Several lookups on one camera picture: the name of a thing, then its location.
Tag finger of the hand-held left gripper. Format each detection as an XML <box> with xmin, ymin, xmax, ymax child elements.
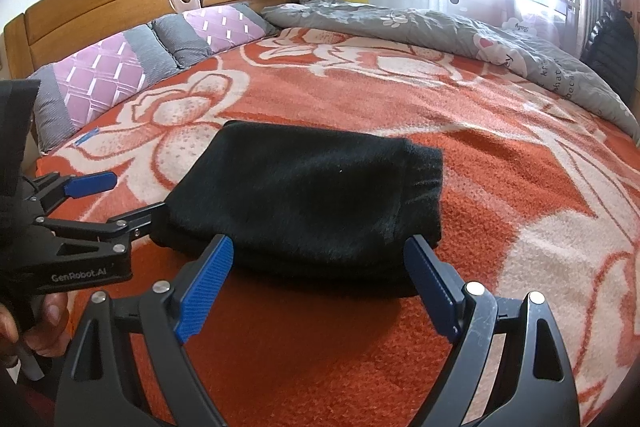
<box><xmin>44</xmin><ymin>201</ymin><xmax>167</xmax><ymax>254</ymax></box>
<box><xmin>30</xmin><ymin>171</ymin><xmax>119</xmax><ymax>214</ymax></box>

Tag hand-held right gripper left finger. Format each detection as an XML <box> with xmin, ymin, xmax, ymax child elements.
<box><xmin>52</xmin><ymin>234</ymin><xmax>235</xmax><ymax>427</ymax></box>

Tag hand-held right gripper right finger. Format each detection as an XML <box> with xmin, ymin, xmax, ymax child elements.
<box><xmin>404</xmin><ymin>234</ymin><xmax>581</xmax><ymax>427</ymax></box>

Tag black pants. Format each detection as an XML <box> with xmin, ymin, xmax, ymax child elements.
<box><xmin>149</xmin><ymin>120</ymin><xmax>445</xmax><ymax>299</ymax></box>

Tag person's left hand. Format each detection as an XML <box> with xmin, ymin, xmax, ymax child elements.
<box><xmin>0</xmin><ymin>291</ymin><xmax>70</xmax><ymax>370</ymax></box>

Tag dark cloth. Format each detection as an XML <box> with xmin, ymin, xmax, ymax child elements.
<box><xmin>0</xmin><ymin>79</ymin><xmax>42</xmax><ymax>253</ymax></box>

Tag purple grey pillow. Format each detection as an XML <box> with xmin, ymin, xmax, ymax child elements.
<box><xmin>151</xmin><ymin>4</ymin><xmax>279</xmax><ymax>68</ymax></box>
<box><xmin>27</xmin><ymin>27</ymin><xmax>182</xmax><ymax>154</ymax></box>

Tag orange floral blanket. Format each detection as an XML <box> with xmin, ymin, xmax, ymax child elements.
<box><xmin>35</xmin><ymin>27</ymin><xmax>640</xmax><ymax>427</ymax></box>

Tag wooden bed headboard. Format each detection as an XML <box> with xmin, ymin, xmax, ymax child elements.
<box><xmin>2</xmin><ymin>0</ymin><xmax>301</xmax><ymax>78</ymax></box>

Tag grey printed quilt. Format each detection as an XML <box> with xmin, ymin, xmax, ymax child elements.
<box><xmin>261</xmin><ymin>0</ymin><xmax>640</xmax><ymax>144</ymax></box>

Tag black padded jacket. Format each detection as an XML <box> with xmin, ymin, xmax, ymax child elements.
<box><xmin>579</xmin><ymin>0</ymin><xmax>640</xmax><ymax>104</ymax></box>

